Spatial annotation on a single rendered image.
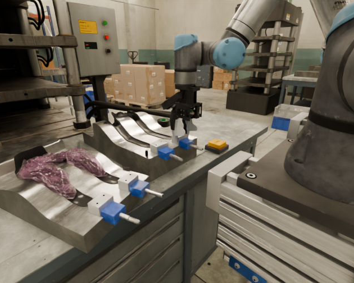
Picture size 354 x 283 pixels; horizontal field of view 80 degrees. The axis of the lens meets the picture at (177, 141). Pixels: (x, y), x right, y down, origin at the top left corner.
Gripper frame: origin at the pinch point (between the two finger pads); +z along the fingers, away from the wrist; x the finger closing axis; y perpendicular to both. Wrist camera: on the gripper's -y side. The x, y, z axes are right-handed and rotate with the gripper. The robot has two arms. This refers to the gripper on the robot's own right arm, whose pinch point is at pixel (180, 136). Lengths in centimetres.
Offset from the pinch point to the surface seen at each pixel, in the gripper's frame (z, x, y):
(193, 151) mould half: 8.0, 6.0, 2.0
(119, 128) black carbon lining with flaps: 0.0, -10.9, -25.5
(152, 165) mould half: 5.3, -16.3, 2.0
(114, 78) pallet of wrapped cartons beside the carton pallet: 29, 222, -410
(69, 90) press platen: -11, -11, -72
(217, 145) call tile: 7.6, 17.7, 5.9
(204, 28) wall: -106, 624, -447
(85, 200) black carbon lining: 6.1, -39.8, 1.8
